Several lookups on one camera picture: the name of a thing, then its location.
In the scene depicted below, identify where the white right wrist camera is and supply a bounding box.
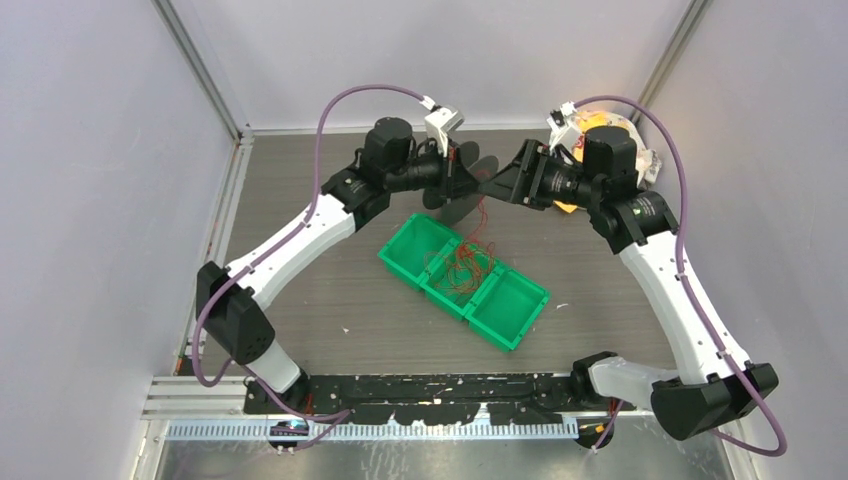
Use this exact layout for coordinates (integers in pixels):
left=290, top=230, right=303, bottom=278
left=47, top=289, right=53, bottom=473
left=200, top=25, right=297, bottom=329
left=547, top=102, right=582, bottom=165

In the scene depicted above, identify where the red thin cable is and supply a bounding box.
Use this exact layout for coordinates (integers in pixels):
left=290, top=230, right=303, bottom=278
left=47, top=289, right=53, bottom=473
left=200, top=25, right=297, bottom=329
left=433, top=192, right=507, bottom=306

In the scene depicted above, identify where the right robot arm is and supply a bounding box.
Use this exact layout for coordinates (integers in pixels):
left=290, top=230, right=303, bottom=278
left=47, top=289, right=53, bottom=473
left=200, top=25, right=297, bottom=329
left=479, top=126, right=779, bottom=440

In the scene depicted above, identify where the green plastic bin right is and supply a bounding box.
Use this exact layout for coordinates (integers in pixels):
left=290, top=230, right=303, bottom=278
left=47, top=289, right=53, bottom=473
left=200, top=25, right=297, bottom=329
left=465, top=267, right=550, bottom=352

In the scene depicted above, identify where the black cable spool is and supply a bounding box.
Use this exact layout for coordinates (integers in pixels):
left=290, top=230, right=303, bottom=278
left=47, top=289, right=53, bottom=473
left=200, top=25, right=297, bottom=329
left=422, top=141, right=499, bottom=227

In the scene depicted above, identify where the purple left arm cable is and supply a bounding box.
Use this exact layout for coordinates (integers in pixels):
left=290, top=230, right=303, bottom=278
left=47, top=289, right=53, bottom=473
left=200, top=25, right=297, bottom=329
left=192, top=83, right=439, bottom=453

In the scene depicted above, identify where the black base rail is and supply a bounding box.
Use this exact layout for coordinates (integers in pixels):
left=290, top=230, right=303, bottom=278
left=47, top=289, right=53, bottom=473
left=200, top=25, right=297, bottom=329
left=278, top=373, right=613, bottom=426

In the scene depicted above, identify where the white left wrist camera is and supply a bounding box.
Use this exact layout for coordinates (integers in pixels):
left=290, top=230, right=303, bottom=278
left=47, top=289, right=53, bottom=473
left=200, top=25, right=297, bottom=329
left=420, top=95, right=465, bottom=157

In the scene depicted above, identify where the slotted aluminium cable duct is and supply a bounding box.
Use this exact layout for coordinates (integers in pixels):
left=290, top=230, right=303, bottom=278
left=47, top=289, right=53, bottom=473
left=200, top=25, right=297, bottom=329
left=164, top=417, right=579, bottom=442

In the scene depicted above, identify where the crumpled yellow patterned cloth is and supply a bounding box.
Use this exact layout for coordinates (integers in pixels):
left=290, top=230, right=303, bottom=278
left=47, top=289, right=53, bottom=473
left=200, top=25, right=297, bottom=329
left=554, top=111, right=661, bottom=212

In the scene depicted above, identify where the green plastic bin left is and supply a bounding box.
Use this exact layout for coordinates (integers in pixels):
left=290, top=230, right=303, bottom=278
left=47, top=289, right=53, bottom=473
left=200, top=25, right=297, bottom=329
left=378, top=214, right=459, bottom=291

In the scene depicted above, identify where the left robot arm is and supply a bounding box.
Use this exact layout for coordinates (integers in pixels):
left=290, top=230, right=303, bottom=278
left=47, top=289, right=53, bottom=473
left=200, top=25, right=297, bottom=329
left=196, top=109, right=481, bottom=414

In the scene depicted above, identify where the green plastic bin middle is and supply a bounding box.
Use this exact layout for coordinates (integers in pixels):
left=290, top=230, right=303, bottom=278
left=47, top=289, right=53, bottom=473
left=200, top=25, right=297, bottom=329
left=422, top=240, right=501, bottom=321

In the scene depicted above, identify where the green plastic bin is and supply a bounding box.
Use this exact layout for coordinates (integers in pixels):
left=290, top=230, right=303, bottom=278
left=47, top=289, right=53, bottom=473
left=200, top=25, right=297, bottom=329
left=465, top=267, right=550, bottom=352
left=378, top=214, right=459, bottom=291
left=422, top=240, right=501, bottom=321

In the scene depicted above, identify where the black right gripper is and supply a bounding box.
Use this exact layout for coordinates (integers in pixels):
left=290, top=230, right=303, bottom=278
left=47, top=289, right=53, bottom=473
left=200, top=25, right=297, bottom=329
left=478, top=137, right=603, bottom=211

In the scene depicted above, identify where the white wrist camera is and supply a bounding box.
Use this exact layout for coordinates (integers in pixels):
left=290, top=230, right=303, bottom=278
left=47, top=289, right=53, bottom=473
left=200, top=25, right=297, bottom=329
left=547, top=102, right=582, bottom=165
left=420, top=95, right=465, bottom=157

